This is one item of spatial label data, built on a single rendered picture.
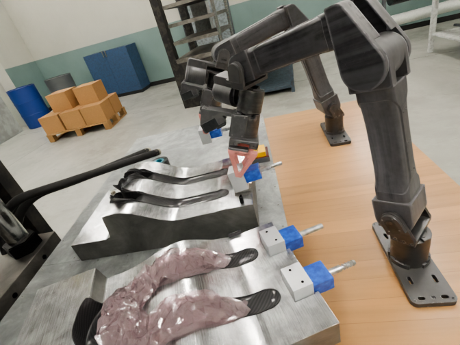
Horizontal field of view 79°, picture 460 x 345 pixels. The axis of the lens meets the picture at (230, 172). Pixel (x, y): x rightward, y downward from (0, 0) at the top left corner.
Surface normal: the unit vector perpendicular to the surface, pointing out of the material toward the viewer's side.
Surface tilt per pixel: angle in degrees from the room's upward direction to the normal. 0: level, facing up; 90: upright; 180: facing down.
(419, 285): 0
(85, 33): 90
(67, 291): 0
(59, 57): 90
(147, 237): 90
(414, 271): 0
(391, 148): 90
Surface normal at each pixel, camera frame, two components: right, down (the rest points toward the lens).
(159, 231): -0.03, 0.51
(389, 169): -0.68, 0.46
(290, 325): -0.24, -0.83
